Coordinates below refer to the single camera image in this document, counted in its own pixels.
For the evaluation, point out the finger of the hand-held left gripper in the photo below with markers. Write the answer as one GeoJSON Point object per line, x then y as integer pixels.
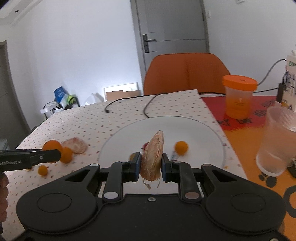
{"type": "Point", "coordinates": [23, 151]}
{"type": "Point", "coordinates": [46, 155]}

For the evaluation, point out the grey side door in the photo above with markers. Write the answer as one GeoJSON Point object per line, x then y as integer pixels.
{"type": "Point", "coordinates": [4, 92]}

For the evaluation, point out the orange lidded plastic container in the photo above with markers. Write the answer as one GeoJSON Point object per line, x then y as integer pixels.
{"type": "Point", "coordinates": [238, 102]}

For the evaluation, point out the person's left hand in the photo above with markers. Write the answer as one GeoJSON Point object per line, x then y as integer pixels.
{"type": "Point", "coordinates": [3, 197]}

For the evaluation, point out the white plate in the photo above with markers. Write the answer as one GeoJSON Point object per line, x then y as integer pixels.
{"type": "Point", "coordinates": [196, 132]}

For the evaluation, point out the orange red tablecloth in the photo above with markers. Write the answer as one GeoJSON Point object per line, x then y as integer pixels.
{"type": "Point", "coordinates": [242, 143]}

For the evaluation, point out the pinkish peeled citrus piece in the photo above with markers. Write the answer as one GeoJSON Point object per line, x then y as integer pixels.
{"type": "Point", "coordinates": [75, 144]}

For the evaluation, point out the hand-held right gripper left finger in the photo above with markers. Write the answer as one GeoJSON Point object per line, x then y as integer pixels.
{"type": "Point", "coordinates": [138, 164]}

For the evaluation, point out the medium orange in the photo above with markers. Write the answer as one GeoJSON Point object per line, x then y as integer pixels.
{"type": "Point", "coordinates": [67, 154]}

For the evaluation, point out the floral white tablecloth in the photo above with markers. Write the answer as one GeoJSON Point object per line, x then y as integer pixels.
{"type": "Point", "coordinates": [92, 120]}

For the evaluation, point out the clear ribbed plastic cup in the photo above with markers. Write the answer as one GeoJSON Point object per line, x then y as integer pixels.
{"type": "Point", "coordinates": [275, 143]}

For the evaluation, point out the black power adapter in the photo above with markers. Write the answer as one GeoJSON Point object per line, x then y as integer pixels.
{"type": "Point", "coordinates": [281, 92]}

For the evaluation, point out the white printed carton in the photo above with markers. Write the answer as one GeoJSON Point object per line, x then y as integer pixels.
{"type": "Point", "coordinates": [291, 81]}

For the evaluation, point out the green yellow bag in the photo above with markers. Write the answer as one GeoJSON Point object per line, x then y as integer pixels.
{"type": "Point", "coordinates": [70, 99]}

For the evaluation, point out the blue bag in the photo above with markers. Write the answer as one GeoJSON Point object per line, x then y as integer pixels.
{"type": "Point", "coordinates": [60, 92]}

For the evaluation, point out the small orange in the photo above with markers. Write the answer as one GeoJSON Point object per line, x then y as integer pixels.
{"type": "Point", "coordinates": [42, 170]}
{"type": "Point", "coordinates": [181, 147]}

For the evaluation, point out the large peeled citrus piece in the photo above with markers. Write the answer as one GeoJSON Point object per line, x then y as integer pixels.
{"type": "Point", "coordinates": [151, 157]}

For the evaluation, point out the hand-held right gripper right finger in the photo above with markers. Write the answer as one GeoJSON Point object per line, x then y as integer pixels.
{"type": "Point", "coordinates": [164, 166]}

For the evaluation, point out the white framed board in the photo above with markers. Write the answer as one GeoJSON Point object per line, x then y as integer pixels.
{"type": "Point", "coordinates": [121, 85]}

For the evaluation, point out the white plastic bag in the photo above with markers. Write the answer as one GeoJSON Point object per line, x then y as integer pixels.
{"type": "Point", "coordinates": [96, 98]}

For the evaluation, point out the large orange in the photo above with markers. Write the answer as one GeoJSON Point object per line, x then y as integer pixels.
{"type": "Point", "coordinates": [52, 145]}

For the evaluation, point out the orange chair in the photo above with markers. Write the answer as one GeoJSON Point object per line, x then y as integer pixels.
{"type": "Point", "coordinates": [185, 74]}

